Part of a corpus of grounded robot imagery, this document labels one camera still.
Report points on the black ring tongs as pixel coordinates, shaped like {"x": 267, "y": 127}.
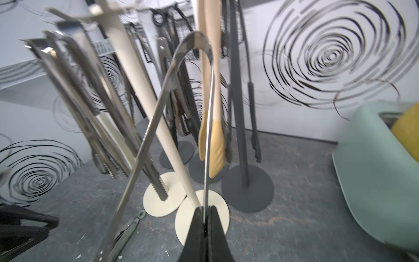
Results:
{"x": 181, "y": 112}

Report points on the slim steel tweezers tongs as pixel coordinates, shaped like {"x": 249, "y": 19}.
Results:
{"x": 195, "y": 40}

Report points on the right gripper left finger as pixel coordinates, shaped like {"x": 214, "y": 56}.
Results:
{"x": 193, "y": 250}

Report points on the green tongs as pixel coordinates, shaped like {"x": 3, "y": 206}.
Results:
{"x": 124, "y": 234}

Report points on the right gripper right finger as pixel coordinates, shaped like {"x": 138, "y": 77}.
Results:
{"x": 217, "y": 245}

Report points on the white wire shelf basket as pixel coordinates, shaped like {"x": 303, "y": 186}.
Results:
{"x": 22, "y": 72}

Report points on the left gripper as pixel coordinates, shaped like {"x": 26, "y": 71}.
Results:
{"x": 21, "y": 229}

